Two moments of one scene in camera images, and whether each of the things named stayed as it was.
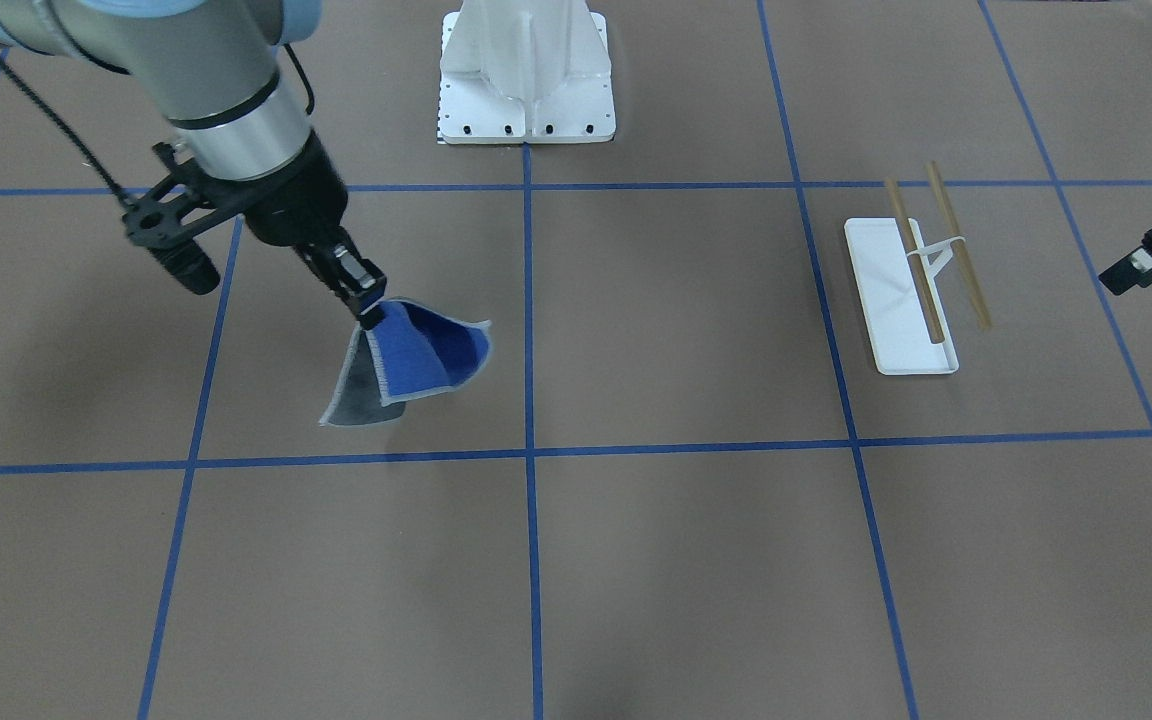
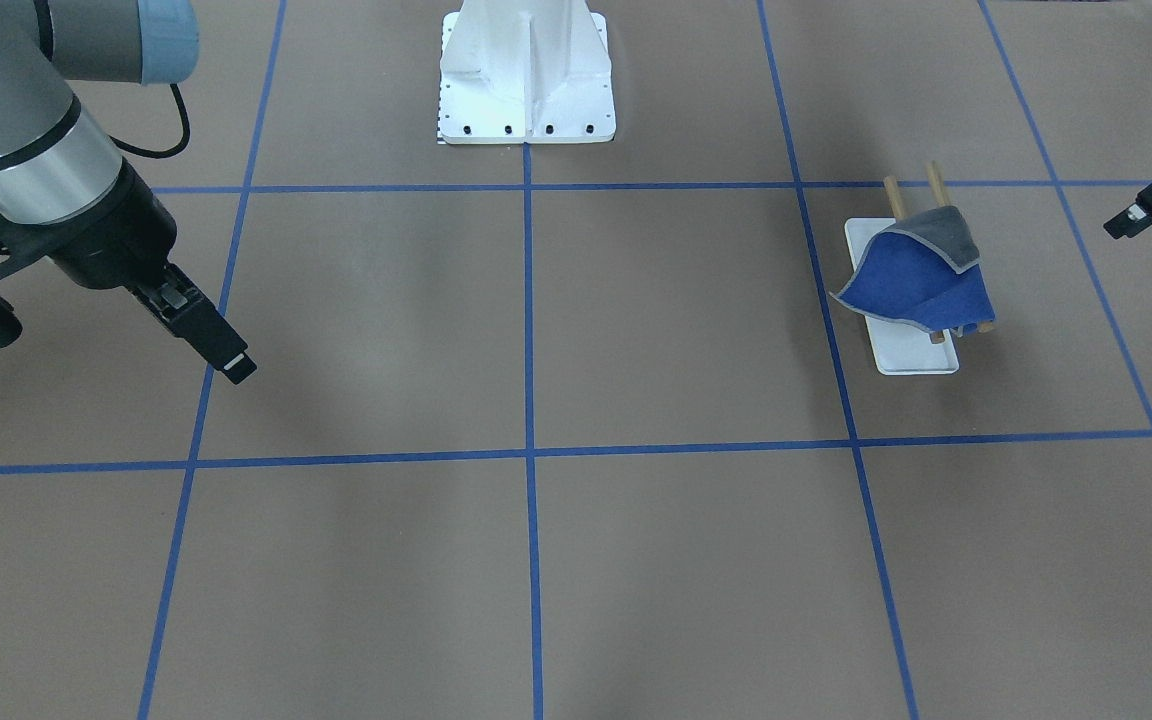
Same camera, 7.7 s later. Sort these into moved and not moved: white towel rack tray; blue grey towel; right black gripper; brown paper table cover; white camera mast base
Moved: right black gripper; blue grey towel
Not moved: white camera mast base; white towel rack tray; brown paper table cover
